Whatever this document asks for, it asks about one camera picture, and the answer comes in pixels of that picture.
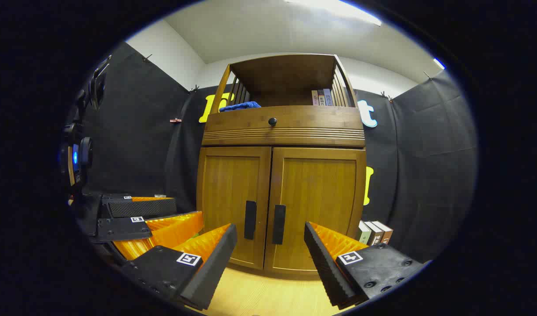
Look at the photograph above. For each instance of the wooden cabinet door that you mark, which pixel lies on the wooden cabinet door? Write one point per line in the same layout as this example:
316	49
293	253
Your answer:
316	193
228	184

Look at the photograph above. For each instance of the brown book white label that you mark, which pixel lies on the brown book white label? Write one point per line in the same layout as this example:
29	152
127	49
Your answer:
375	235

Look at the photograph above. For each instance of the blue cloth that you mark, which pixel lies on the blue cloth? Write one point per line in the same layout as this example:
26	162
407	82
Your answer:
242	106

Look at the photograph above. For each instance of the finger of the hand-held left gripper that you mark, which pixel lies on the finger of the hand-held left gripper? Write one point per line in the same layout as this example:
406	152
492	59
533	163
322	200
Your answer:
119	229
141	208

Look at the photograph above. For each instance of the black round drawer knob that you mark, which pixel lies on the black round drawer knob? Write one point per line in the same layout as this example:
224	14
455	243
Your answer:
272	121

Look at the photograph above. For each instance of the long ceiling light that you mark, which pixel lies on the long ceiling light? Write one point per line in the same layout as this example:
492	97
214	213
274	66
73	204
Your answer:
338	8

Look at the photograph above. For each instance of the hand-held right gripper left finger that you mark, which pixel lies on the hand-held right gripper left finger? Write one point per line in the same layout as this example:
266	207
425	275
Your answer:
211	272

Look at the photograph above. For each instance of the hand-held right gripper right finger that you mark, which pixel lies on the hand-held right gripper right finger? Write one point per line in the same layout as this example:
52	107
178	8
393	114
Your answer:
325	267

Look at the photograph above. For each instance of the green-spine book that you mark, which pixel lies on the green-spine book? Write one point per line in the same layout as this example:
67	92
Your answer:
363	235

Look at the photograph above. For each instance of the small pink-spine book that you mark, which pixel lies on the small pink-spine book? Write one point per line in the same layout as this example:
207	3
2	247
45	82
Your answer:
314	98

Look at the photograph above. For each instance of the small dark-spine book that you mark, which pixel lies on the small dark-spine book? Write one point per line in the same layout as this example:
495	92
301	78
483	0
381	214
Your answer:
321	98

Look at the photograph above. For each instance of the wooden double-door shoe cabinet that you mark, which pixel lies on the wooden double-door shoe cabinet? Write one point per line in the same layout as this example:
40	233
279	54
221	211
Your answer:
286	79

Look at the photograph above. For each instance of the black backdrop cloth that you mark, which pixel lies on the black backdrop cloth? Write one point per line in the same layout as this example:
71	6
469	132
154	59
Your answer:
132	131

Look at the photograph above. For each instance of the small ceiling light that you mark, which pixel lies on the small ceiling light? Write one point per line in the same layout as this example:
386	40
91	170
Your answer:
439	63

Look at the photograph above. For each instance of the reddish brown book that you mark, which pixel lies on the reddish brown book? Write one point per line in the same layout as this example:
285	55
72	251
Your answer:
386	231

